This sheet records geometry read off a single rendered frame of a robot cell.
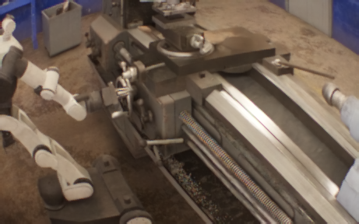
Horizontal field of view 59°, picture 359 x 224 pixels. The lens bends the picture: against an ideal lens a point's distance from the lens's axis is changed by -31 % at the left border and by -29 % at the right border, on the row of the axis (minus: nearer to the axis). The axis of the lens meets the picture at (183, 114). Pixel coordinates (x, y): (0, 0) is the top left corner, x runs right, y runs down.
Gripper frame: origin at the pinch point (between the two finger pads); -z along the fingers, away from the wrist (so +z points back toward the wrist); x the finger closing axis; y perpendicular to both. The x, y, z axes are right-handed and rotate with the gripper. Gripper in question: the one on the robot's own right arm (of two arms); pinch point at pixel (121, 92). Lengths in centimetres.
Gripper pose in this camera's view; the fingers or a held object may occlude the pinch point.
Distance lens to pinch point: 189.4
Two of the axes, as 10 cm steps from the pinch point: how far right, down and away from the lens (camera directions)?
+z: -8.9, 2.7, -3.7
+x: 3.2, 9.4, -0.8
